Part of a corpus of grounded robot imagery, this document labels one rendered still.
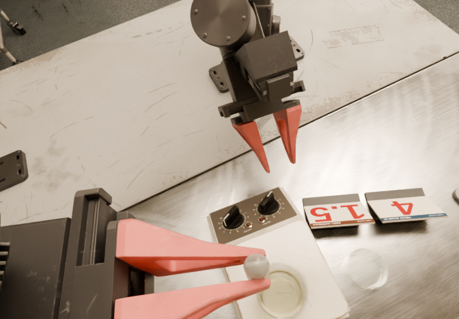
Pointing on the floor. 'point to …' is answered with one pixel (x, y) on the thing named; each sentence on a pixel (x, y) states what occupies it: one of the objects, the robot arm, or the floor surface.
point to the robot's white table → (193, 91)
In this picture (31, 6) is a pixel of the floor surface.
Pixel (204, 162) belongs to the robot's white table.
